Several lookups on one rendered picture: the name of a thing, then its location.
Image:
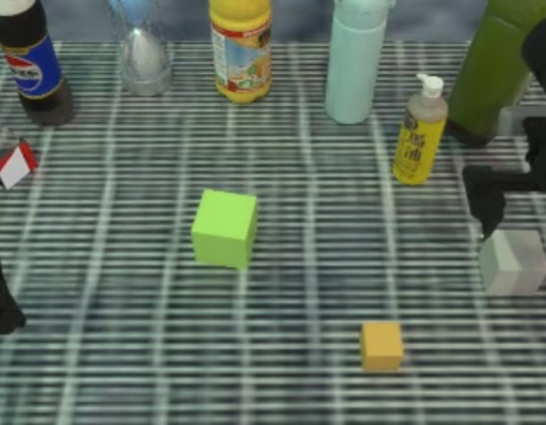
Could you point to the grey cube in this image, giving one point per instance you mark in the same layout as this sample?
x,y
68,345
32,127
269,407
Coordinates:
x,y
513,263

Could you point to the small orange cube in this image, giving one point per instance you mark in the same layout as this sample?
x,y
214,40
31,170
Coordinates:
x,y
381,347

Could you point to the green cube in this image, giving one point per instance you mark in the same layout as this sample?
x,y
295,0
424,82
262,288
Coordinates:
x,y
224,230

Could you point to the yellow pump dispenser bottle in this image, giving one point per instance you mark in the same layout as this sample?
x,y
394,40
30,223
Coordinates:
x,y
417,141

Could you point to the large green bottle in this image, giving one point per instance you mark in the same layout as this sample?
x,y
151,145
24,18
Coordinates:
x,y
489,66

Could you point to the red and white small box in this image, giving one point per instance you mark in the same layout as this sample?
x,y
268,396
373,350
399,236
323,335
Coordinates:
x,y
16,166

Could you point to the light blue thermos bottle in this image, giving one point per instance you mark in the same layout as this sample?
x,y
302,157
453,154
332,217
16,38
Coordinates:
x,y
351,66

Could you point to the cola bottle with blue label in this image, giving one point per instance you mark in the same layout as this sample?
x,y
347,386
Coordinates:
x,y
31,71

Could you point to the clear hourglass with grey sand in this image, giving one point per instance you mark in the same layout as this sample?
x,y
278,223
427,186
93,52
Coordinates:
x,y
145,57

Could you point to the orange juice bottle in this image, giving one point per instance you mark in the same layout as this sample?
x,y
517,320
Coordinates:
x,y
241,48

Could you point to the grey camera box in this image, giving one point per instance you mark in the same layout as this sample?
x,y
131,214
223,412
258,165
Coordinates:
x,y
513,120

